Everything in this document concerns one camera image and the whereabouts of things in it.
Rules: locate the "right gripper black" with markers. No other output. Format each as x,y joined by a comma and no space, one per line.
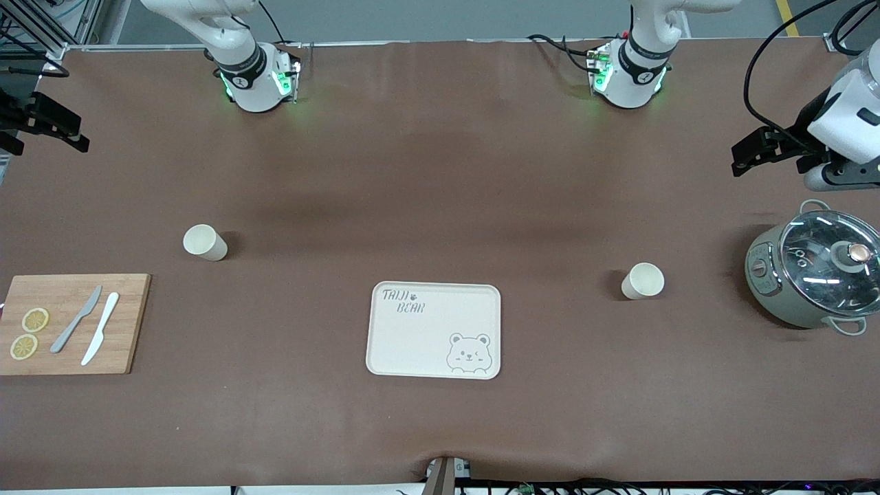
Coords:
15,114

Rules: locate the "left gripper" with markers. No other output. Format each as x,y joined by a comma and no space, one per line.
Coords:
801,133

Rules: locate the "white IKEA cup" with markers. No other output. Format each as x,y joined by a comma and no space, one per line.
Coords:
643,281
205,243

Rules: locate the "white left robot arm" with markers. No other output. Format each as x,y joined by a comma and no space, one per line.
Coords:
629,75

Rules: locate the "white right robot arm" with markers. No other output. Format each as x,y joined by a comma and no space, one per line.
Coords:
251,75

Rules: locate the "beige bear print tray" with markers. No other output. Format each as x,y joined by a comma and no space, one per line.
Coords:
426,337

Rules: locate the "glass pot lid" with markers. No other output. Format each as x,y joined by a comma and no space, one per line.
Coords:
811,254

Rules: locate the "aluminium corner profile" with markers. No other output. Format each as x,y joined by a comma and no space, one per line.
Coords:
833,42

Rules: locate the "grey-green electric pot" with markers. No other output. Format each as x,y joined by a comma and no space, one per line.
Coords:
770,289

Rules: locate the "grey plastic knife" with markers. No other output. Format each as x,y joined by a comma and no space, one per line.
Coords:
75,322

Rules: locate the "lemon slice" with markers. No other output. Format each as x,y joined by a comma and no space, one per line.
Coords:
24,347
35,320

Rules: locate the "white plastic knife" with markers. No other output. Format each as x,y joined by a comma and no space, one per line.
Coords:
102,328

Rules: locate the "wooden cutting board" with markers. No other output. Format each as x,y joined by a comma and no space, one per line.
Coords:
134,323

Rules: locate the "brown table mat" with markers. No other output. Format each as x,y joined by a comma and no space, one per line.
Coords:
440,172

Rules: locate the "aluminium frame structure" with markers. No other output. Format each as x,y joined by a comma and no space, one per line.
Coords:
41,27

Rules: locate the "metal camera post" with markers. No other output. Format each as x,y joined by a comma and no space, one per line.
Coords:
440,478

